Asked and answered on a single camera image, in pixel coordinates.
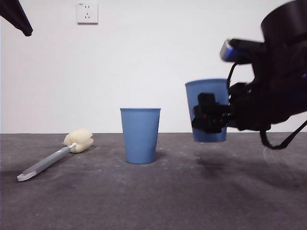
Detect blue ribbed plastic cup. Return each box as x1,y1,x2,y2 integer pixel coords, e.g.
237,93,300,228
119,107,162,165
184,77,230,144

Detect grey-handled sponge cup brush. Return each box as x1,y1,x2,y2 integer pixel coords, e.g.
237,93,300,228
16,128,94,182

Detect black camera cable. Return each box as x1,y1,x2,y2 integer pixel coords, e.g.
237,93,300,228
225,61,239,97

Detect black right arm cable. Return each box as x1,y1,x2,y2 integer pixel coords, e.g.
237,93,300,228
260,118,307,150

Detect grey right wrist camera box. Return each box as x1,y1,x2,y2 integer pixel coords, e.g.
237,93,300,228
219,38,253,64

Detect white wall socket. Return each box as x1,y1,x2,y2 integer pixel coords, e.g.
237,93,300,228
76,2,99,26

